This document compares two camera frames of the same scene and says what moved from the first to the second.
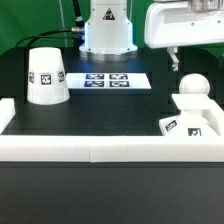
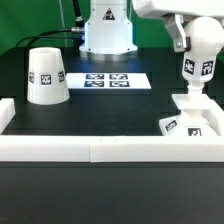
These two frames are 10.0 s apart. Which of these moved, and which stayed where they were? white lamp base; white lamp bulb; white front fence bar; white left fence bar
Moved: white lamp bulb
Stayed: white front fence bar; white lamp base; white left fence bar
